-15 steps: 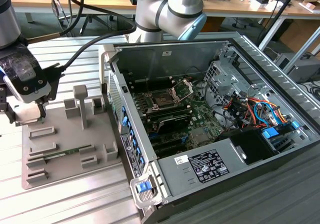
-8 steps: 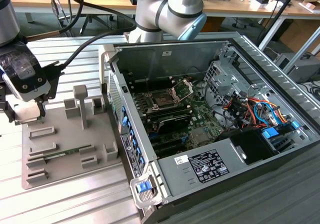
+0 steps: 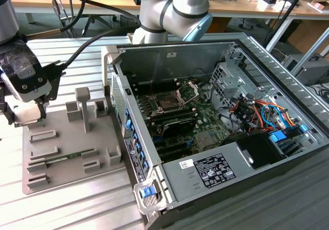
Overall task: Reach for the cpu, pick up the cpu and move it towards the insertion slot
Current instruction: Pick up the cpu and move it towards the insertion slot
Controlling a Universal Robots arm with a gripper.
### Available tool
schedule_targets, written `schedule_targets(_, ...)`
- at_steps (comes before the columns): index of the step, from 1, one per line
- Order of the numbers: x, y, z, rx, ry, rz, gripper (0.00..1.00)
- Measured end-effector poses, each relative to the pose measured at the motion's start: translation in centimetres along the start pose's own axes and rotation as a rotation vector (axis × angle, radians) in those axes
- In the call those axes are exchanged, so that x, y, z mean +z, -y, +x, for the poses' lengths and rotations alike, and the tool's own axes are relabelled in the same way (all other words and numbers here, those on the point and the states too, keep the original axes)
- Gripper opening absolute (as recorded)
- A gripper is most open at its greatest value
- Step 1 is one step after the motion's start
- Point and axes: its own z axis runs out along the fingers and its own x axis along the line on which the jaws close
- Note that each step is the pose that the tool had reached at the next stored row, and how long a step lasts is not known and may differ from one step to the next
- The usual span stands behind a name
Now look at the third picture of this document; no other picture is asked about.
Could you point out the black plastic fan shroud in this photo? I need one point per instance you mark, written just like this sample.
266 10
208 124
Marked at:
259 148

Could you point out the green RAM stick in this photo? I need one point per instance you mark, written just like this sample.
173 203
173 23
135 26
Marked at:
60 159

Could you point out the silver square CPU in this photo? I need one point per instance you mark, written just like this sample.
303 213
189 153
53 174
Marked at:
27 114

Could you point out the black graphics card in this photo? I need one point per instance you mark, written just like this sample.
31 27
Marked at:
180 126

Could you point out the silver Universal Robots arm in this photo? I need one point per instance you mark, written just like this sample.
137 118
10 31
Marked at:
154 14

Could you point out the open grey PC case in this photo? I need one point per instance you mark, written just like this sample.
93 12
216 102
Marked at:
159 65

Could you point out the grey power supply with labels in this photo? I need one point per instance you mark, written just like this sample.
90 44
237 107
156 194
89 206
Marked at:
239 160

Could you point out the brown cardboard box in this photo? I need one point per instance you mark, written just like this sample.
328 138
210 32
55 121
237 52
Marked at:
306 35

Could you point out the small open cardboard box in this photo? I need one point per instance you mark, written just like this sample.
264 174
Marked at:
318 8

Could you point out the grey plastic parts rack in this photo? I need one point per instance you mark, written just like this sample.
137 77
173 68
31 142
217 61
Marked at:
72 142

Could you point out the CPU socket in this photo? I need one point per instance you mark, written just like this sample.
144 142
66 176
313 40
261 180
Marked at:
167 103

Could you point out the black RAM slot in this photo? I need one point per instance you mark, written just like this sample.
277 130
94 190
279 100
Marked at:
177 117
172 111

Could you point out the hard disk in blue carrier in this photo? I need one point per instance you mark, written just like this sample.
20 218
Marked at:
278 137

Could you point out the black expansion slot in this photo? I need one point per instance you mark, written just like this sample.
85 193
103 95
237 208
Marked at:
176 155
172 145

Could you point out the black office chair base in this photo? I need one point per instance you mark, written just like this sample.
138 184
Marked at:
104 23

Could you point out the green motherboard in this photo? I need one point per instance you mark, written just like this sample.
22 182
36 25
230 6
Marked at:
205 123

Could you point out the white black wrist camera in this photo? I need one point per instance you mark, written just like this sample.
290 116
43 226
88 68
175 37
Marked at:
30 86

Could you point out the grey chipset heatsink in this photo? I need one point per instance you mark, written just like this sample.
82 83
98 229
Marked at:
204 139

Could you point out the black slanted pole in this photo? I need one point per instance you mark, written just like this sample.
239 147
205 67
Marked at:
287 13

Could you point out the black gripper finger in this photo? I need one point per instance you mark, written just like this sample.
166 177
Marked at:
42 109
7 114

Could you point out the metal disk bay cage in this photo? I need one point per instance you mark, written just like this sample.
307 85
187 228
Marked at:
227 82

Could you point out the grey computer box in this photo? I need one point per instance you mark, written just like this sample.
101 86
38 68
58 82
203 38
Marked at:
312 69

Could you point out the thin metal locking lever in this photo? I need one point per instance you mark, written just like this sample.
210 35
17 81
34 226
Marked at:
151 87

